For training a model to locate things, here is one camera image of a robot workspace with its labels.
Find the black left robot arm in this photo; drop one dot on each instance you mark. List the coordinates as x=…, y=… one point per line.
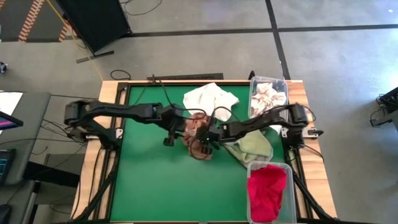
x=118, y=110

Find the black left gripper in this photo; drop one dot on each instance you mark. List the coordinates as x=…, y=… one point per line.
x=174, y=121

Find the pinkish brown towel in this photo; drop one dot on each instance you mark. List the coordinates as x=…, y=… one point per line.
x=191, y=140

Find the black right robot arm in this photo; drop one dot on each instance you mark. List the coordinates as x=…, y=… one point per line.
x=264, y=119

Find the plain white towel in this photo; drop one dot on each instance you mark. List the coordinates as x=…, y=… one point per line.
x=205, y=98

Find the black partition panel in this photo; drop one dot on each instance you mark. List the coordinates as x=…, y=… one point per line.
x=93, y=21

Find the dark tablet screen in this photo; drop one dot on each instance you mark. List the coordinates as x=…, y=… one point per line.
x=6, y=165

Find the white checked towel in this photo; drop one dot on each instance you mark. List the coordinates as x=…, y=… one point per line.
x=267, y=96

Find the black table frame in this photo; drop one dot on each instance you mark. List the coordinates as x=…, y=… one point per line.
x=140, y=83

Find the light green towel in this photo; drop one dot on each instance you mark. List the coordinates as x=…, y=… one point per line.
x=252, y=147

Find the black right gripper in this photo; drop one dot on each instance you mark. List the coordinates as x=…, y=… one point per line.
x=210, y=137

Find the dark mat with orange stripes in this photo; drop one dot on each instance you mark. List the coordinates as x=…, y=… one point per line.
x=31, y=18

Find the clear plastic bin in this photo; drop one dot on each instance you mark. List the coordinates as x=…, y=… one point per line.
x=290, y=193
x=253, y=81

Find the grey desk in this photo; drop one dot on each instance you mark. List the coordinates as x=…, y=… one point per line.
x=31, y=124

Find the white paper sheet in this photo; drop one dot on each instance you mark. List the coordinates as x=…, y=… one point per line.
x=9, y=101

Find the computer monitor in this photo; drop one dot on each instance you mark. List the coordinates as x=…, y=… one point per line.
x=9, y=121

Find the black support strut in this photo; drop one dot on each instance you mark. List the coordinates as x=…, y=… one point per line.
x=96, y=196
x=314, y=202

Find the small dark floor object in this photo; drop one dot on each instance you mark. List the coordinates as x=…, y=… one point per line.
x=2, y=68

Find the red cloth towel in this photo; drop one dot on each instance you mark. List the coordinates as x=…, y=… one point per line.
x=265, y=193

